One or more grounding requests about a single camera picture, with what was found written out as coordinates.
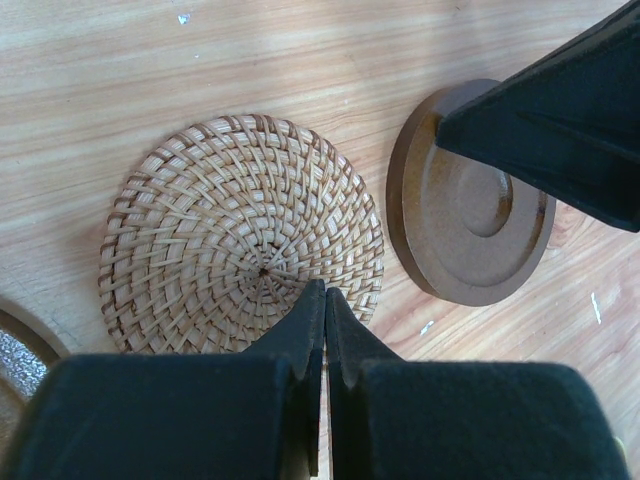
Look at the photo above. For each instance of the light woven rattan coaster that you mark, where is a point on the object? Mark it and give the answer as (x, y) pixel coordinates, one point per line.
(217, 232)

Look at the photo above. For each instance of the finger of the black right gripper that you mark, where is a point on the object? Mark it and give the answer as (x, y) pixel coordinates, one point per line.
(567, 124)

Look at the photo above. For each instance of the dark brown coaster middle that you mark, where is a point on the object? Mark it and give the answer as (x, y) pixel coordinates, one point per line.
(465, 232)

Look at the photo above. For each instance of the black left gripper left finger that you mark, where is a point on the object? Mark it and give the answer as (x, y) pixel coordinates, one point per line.
(247, 415)

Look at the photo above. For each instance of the dark brown coaster far left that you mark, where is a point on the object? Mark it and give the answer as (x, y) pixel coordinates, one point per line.
(28, 349)

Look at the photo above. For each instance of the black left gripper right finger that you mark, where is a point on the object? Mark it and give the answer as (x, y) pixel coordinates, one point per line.
(396, 419)

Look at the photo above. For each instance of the dark brown coaster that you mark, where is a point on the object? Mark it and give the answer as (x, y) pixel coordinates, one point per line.
(28, 349)
(465, 232)

